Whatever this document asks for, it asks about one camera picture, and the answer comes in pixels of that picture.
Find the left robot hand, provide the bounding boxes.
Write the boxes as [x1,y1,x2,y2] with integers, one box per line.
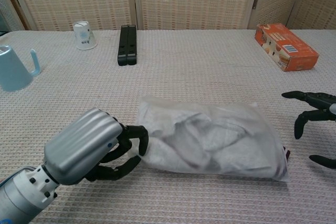
[43,107,150,185]

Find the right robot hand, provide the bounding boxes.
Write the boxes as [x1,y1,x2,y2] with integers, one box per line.
[281,90,336,170]

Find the clear plastic bag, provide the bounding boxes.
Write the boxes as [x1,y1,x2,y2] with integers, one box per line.
[135,95,291,183]

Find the white clothes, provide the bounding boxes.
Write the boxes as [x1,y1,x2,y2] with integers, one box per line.
[139,100,291,180]

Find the orange cardboard box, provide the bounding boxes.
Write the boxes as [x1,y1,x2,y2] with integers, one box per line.
[255,23,320,72]

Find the woven pinkish tablecloth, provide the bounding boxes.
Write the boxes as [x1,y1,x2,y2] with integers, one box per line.
[0,28,336,224]

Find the light blue plastic mug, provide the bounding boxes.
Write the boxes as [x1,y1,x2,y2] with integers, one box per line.
[0,44,41,92]

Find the black folding stand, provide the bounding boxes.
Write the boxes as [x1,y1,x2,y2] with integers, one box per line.
[117,24,138,67]

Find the white paper cup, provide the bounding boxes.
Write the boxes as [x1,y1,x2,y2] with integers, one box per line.
[72,20,98,50]

